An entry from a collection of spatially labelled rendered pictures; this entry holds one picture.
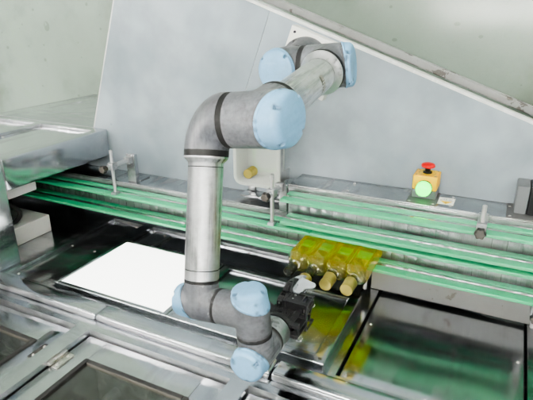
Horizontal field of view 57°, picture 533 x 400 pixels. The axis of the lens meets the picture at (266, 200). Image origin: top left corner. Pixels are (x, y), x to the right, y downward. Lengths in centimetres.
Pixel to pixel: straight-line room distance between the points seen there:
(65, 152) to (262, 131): 117
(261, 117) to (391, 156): 72
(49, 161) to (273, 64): 95
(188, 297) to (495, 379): 77
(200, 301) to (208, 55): 98
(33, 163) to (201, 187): 98
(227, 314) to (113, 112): 125
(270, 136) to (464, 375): 78
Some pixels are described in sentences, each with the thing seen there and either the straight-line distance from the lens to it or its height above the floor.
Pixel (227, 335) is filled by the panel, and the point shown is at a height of 132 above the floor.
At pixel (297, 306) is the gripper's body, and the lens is 119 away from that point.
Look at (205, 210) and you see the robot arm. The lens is 103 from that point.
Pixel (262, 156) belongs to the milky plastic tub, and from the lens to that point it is 172.
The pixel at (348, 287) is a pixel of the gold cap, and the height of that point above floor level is 116.
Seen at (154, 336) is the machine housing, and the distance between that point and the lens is 140.
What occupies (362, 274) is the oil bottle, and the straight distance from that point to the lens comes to 137.
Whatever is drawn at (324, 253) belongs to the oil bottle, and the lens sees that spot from 142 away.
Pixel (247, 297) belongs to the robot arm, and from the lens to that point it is 98.
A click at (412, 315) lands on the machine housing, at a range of 155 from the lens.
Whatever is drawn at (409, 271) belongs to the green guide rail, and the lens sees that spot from 151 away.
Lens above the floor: 225
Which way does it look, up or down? 57 degrees down
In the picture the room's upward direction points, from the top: 127 degrees counter-clockwise
